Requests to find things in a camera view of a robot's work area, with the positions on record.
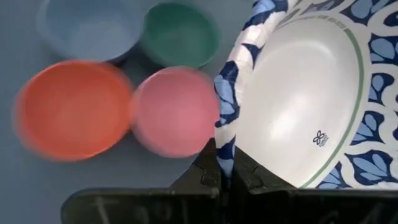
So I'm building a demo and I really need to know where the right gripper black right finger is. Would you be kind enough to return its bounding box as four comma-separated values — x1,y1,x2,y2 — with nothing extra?
231,146,398,224

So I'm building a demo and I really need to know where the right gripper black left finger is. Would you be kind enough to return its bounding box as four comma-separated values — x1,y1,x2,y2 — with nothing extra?
60,138,224,224

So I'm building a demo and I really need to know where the pink plastic bowl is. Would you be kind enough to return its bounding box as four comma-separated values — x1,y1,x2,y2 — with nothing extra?
129,66,221,158

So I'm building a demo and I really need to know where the blue patterned paper bowl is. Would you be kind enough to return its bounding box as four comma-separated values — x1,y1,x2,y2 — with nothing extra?
213,0,398,190

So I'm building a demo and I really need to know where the red plastic bowl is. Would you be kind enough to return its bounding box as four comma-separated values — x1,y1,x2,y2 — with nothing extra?
12,60,134,162

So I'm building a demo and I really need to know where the green plastic bowl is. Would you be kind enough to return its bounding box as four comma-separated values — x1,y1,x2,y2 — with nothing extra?
139,2,221,69

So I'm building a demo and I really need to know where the blue plastic bowl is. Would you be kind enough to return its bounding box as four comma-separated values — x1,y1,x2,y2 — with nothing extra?
37,0,146,63

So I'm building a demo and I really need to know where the blue-grey table mat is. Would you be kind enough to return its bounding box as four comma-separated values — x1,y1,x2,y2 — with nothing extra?
0,0,256,224

